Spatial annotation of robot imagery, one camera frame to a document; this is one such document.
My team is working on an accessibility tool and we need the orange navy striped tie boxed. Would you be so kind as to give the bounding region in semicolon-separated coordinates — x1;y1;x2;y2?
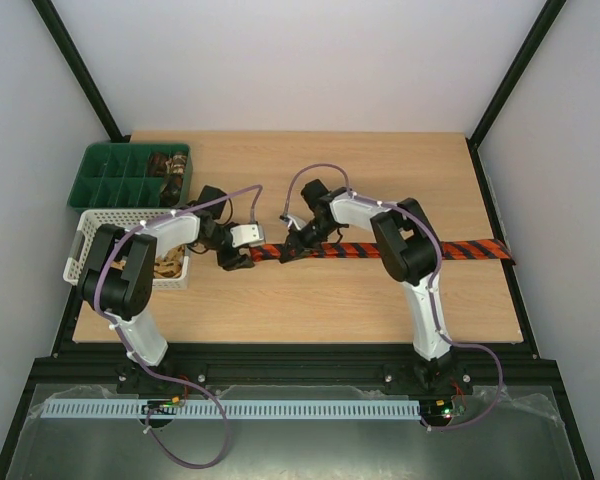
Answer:
249;239;515;265

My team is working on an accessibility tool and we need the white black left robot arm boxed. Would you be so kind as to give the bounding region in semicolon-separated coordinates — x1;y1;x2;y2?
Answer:
77;185;265;367

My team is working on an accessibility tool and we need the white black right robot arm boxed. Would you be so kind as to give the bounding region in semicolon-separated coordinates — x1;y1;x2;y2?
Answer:
280;179;452;392

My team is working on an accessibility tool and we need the tan patterned tie in basket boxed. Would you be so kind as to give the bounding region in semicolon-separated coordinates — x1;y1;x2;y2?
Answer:
110;244;187;279

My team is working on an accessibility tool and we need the rolled beige patterned tie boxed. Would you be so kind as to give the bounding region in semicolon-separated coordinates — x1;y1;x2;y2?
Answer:
166;152;188;177

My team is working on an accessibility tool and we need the rolled brown patterned tie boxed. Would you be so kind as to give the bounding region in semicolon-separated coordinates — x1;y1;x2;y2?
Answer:
146;152;170;177

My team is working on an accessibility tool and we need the green divided storage tray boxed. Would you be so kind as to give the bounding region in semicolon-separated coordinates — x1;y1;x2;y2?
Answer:
68;142;192;212

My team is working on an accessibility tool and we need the white perforated plastic basket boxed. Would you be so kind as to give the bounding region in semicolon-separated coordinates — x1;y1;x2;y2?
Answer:
62;208;194;292

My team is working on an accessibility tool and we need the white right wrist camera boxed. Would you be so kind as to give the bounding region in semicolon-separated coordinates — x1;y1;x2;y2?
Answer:
280;213;307;231

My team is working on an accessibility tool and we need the black aluminium frame rail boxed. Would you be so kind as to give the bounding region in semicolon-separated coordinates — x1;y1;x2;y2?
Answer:
25;343;565;395

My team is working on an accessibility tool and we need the left black frame post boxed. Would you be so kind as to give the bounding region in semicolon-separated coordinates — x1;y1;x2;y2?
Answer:
32;0;130;143

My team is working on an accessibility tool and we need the black frame post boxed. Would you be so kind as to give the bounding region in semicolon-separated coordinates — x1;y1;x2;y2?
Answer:
32;0;130;143
470;0;567;143

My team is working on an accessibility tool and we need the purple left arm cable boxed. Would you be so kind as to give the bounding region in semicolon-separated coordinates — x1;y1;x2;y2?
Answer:
93;184;264;471

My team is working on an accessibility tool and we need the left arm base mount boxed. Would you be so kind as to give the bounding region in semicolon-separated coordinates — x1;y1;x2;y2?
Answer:
114;359;208;399

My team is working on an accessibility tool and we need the light blue slotted cable duct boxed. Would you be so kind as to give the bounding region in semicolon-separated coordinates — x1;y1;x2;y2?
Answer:
41;399;421;421

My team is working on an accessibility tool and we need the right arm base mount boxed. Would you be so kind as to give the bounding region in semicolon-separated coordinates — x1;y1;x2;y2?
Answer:
381;359;473;396

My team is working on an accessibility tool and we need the right black frame post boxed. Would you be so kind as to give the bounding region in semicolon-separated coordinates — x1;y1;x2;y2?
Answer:
470;0;567;143

